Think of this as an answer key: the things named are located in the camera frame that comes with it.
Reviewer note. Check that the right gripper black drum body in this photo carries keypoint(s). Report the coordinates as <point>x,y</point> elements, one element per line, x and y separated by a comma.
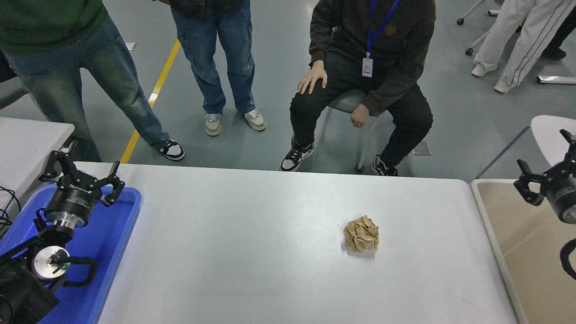
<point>564,198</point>

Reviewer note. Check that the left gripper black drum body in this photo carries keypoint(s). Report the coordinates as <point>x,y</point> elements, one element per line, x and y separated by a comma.
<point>72,200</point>

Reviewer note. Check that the tan paper ball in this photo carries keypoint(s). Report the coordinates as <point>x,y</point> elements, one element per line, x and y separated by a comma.
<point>361,234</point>

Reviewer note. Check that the seated person's left hand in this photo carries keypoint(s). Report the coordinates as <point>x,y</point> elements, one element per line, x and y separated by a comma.
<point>361,117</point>

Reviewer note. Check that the seated person's right hand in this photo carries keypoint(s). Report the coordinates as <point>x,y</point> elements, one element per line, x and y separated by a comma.
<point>313,78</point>

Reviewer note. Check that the white side table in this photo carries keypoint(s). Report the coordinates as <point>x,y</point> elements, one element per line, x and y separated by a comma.
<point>27,144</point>

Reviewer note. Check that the blue plastic tray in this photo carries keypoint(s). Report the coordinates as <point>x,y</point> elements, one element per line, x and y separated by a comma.
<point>108,252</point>

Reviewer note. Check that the white bar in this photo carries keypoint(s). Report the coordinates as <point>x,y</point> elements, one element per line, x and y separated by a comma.
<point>558,80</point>

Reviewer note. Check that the large pale bin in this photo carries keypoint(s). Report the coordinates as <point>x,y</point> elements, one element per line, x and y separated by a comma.
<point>522,270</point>

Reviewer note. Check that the standing person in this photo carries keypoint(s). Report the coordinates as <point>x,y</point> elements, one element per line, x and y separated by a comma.
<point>67,58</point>
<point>216,45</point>

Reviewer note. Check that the metal floor socket plate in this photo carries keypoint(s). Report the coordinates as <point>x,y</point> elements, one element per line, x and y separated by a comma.
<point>423,149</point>

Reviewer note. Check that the white-framed office chair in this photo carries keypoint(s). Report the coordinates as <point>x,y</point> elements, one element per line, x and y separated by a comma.
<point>477,42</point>

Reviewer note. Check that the grey chair with white legs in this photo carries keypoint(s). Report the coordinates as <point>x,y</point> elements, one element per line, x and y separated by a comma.
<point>346,101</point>

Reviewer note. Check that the seated person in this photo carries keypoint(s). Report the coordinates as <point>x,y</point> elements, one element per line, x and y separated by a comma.
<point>351,31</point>

